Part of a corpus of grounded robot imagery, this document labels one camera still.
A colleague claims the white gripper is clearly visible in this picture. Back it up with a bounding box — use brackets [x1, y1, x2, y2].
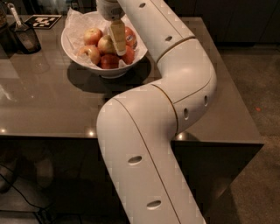
[96, 0, 126, 56]

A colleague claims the yellow-red apple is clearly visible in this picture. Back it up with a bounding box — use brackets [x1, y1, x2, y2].
[97, 35, 116, 55]

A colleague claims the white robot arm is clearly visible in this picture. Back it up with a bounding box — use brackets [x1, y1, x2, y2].
[97, 0, 217, 224]

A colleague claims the apple with sticker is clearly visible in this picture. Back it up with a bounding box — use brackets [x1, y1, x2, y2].
[125, 26, 137, 49]

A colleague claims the back left apple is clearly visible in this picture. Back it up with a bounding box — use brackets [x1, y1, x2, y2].
[83, 27, 103, 45]

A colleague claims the right red apple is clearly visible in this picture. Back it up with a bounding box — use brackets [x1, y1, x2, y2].
[121, 45, 135, 65]

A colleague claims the red apple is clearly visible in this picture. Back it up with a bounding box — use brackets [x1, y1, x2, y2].
[100, 54, 119, 69]
[121, 45, 135, 65]

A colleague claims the white ceramic bowl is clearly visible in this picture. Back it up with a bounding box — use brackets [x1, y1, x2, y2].
[61, 10, 147, 78]

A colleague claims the front center red apple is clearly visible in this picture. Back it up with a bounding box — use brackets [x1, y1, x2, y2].
[100, 54, 119, 69]

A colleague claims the front left apple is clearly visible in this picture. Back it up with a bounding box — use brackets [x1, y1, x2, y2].
[77, 45, 101, 65]

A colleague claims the white crumpled paper liner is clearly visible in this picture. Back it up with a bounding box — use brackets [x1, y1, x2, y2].
[61, 10, 147, 72]

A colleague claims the black white fiducial marker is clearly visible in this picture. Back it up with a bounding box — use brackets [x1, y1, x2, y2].
[26, 15, 61, 30]

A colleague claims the black cup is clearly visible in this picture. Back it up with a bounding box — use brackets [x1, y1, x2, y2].
[10, 23, 41, 54]

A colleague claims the dark jar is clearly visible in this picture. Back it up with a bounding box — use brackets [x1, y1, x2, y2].
[0, 0, 7, 28]

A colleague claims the white handled utensil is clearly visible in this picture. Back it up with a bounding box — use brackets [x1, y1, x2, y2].
[7, 3, 28, 32]

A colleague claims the black floor cable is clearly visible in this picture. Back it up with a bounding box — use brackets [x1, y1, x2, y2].
[0, 163, 86, 224]

